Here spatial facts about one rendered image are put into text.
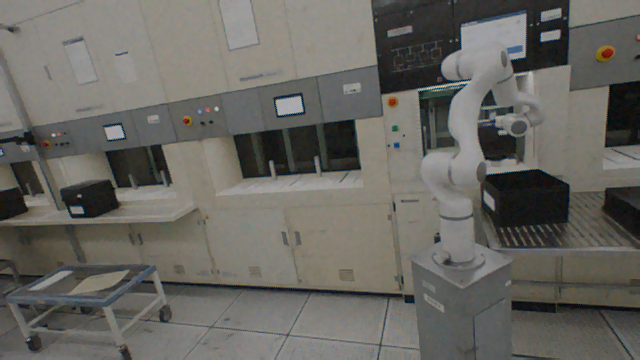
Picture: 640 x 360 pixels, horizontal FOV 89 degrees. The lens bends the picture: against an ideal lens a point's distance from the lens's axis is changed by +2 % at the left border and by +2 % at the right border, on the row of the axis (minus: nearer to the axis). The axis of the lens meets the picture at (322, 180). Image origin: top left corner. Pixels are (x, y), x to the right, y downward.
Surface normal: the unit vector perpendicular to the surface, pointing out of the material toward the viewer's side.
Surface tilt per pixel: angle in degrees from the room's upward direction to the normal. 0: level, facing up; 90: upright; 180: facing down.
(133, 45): 90
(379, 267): 90
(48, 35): 90
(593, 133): 90
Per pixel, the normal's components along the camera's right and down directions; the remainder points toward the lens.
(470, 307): 0.45, 0.17
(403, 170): -0.30, 0.30
